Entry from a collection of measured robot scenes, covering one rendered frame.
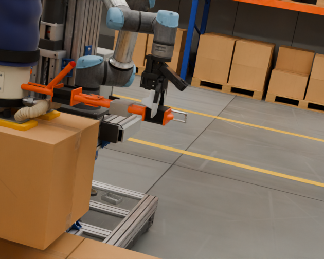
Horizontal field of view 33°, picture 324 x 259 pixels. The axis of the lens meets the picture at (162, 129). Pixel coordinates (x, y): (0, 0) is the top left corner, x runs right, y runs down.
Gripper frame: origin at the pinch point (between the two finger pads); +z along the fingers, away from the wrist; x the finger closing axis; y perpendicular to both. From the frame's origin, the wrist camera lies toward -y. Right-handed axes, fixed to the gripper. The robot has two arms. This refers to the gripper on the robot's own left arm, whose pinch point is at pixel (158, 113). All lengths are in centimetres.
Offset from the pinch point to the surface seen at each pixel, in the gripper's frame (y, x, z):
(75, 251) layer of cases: 26, -6, 66
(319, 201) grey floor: -87, -288, 120
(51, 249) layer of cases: 35, -2, 66
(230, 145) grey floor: 11, -401, 121
